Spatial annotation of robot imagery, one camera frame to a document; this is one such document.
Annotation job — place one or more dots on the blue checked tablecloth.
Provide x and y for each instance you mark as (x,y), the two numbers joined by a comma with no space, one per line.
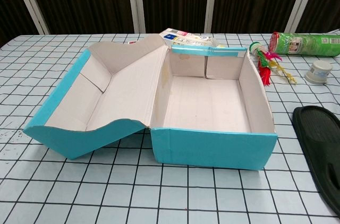
(170,194)

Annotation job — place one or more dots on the green chips can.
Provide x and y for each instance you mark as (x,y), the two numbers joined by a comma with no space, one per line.
(305,44)

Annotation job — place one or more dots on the black rubber slipper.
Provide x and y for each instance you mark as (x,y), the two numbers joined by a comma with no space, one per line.
(318,133)

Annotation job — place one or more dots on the colourful feather shuttlecock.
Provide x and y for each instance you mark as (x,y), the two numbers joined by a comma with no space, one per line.
(263,62)

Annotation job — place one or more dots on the small white jar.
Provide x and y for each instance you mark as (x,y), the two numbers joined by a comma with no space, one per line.
(318,72)

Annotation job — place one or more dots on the red blue photo card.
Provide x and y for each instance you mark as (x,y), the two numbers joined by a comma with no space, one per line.
(132,42)

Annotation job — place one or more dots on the white snack pack yellow ends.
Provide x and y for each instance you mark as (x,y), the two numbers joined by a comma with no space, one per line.
(186,38)

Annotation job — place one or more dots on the light blue shoe box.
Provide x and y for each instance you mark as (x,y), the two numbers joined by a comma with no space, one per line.
(212,147)

